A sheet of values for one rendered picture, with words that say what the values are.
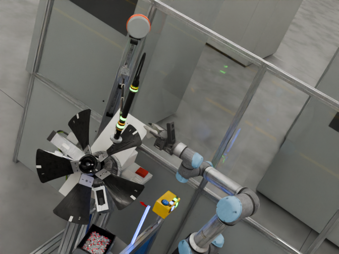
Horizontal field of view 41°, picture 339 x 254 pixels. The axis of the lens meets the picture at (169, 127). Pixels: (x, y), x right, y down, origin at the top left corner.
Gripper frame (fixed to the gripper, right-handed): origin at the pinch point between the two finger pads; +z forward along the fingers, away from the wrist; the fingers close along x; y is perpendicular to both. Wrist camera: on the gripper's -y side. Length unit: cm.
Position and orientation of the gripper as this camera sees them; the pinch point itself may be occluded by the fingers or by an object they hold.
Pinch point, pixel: (148, 124)
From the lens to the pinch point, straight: 246.2
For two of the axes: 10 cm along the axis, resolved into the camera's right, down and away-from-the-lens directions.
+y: -3.4, 7.9, 5.1
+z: -8.0, -5.3, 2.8
